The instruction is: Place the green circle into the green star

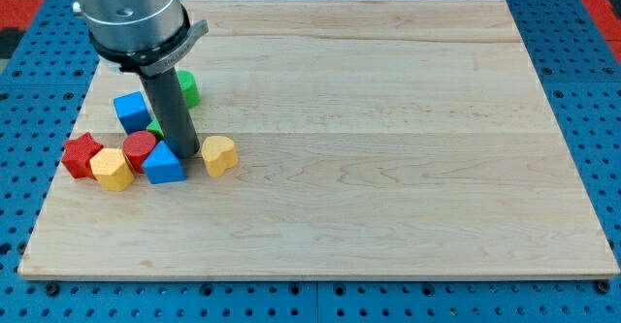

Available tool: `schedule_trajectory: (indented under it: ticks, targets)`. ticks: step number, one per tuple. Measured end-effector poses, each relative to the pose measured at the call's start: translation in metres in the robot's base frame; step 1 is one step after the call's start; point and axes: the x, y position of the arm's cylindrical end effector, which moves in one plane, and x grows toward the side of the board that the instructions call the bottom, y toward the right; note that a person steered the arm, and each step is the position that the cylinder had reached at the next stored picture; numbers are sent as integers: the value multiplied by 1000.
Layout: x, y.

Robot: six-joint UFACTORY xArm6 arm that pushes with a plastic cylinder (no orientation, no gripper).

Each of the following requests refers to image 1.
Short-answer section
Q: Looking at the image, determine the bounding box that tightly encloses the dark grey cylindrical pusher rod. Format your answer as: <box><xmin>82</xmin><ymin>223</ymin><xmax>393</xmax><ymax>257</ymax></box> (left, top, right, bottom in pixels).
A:
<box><xmin>139</xmin><ymin>68</ymin><xmax>200</xmax><ymax>158</ymax></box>

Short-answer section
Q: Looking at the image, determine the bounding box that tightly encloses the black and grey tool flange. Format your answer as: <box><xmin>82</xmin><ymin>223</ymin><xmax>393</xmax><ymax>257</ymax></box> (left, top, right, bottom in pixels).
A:
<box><xmin>89</xmin><ymin>12</ymin><xmax>209</xmax><ymax>77</ymax></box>

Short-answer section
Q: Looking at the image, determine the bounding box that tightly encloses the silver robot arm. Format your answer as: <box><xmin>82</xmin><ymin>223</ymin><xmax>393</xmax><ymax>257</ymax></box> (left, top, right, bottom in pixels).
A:
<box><xmin>73</xmin><ymin>0</ymin><xmax>209</xmax><ymax>159</ymax></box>

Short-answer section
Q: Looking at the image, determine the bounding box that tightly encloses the green star block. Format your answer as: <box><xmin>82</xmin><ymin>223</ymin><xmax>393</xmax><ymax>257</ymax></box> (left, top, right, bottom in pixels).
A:
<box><xmin>146</xmin><ymin>117</ymin><xmax>164</xmax><ymax>141</ymax></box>

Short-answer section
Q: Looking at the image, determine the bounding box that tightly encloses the red star block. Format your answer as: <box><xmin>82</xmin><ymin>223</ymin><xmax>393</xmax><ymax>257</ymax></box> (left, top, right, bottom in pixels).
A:
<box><xmin>61</xmin><ymin>132</ymin><xmax>104</xmax><ymax>179</ymax></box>

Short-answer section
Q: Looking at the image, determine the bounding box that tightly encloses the green cylinder block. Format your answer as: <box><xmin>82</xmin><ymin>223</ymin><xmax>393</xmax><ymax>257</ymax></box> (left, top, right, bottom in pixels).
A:
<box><xmin>177</xmin><ymin>70</ymin><xmax>201</xmax><ymax>109</ymax></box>

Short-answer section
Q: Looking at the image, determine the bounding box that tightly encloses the blue cube block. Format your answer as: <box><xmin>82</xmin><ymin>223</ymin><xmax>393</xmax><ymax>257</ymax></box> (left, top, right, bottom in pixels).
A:
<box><xmin>113</xmin><ymin>91</ymin><xmax>151</xmax><ymax>135</ymax></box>

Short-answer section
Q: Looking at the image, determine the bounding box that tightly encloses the red cylinder block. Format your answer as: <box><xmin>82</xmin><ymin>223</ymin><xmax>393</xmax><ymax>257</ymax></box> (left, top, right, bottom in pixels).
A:
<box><xmin>122</xmin><ymin>130</ymin><xmax>158</xmax><ymax>174</ymax></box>

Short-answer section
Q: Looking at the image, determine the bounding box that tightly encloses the blue triangle block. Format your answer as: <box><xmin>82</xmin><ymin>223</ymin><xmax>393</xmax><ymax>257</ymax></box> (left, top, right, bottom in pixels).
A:
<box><xmin>142</xmin><ymin>141</ymin><xmax>186</xmax><ymax>184</ymax></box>

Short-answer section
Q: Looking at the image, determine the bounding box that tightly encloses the yellow heart block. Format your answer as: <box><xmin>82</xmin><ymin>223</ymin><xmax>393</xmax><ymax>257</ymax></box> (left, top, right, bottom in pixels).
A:
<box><xmin>201</xmin><ymin>136</ymin><xmax>239</xmax><ymax>178</ymax></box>

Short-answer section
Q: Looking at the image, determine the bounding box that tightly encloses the yellow hexagon block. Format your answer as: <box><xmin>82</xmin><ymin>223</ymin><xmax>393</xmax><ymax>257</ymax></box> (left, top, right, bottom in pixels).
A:
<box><xmin>89</xmin><ymin>148</ymin><xmax>135</xmax><ymax>191</ymax></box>

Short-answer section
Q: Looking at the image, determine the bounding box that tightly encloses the light wooden board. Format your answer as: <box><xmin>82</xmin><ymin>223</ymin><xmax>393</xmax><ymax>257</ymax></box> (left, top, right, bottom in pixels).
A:
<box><xmin>18</xmin><ymin>0</ymin><xmax>619</xmax><ymax>281</ymax></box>

